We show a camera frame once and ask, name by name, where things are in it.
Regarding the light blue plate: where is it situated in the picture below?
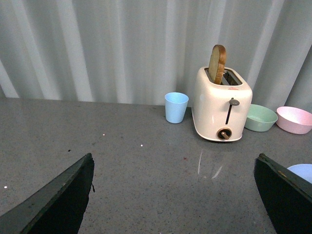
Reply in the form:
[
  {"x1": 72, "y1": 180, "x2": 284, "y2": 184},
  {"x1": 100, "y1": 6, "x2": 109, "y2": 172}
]
[{"x1": 288, "y1": 164, "x2": 312, "y2": 183}]

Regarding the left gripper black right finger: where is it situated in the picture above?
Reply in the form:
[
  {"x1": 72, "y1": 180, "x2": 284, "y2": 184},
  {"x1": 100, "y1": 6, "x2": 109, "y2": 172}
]
[{"x1": 254, "y1": 153, "x2": 312, "y2": 234}]

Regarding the bread slice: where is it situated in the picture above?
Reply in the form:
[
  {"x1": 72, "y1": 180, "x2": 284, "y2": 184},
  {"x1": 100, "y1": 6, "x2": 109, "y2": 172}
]
[{"x1": 208, "y1": 44, "x2": 227, "y2": 85}]

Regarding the pink bowl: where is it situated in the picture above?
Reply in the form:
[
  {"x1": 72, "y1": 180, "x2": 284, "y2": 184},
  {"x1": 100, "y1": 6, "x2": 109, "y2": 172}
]
[{"x1": 276, "y1": 106, "x2": 312, "y2": 135}]

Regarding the light blue cup behind toaster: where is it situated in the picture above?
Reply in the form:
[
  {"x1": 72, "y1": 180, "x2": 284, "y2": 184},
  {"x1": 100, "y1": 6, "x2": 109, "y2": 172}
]
[{"x1": 165, "y1": 92, "x2": 189, "y2": 124}]

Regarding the cream toaster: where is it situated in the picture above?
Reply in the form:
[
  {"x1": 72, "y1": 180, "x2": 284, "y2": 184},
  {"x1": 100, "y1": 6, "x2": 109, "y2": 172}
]
[{"x1": 192, "y1": 67, "x2": 253, "y2": 142}]

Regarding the green bowl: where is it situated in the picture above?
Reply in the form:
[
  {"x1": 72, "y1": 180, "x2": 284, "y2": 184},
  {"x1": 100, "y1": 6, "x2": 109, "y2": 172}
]
[{"x1": 245, "y1": 104, "x2": 278, "y2": 132}]

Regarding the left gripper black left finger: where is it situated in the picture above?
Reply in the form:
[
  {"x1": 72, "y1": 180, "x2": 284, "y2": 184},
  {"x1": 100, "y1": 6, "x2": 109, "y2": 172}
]
[{"x1": 0, "y1": 153, "x2": 95, "y2": 234}]

